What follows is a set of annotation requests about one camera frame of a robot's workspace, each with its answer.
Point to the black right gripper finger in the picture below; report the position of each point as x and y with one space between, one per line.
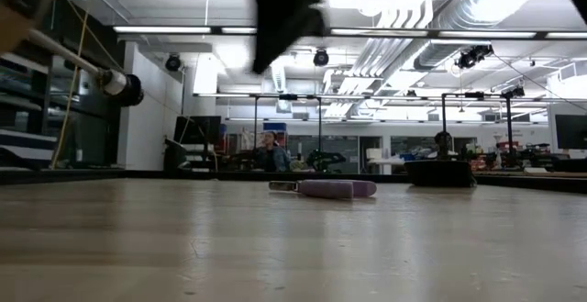
284 8

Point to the wooden base lamp with socket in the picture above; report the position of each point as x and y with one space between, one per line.
121 86

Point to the black background robot arm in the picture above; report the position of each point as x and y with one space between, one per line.
323 159

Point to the fluorescent light strip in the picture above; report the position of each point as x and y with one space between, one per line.
238 30
486 34
380 32
160 29
566 35

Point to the person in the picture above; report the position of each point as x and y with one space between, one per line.
273 157

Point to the black monitor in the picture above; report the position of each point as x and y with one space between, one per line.
571 132
197 130

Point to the dark storage shelving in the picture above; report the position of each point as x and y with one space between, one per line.
91 132

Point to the dark calculator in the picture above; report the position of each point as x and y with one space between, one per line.
440 173

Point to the black ceiling camera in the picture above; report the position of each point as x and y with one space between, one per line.
173 63
321 58
472 56

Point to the black overhead rig frame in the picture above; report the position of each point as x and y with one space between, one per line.
509 123
288 96

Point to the silver ventilation duct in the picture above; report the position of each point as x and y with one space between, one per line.
458 17

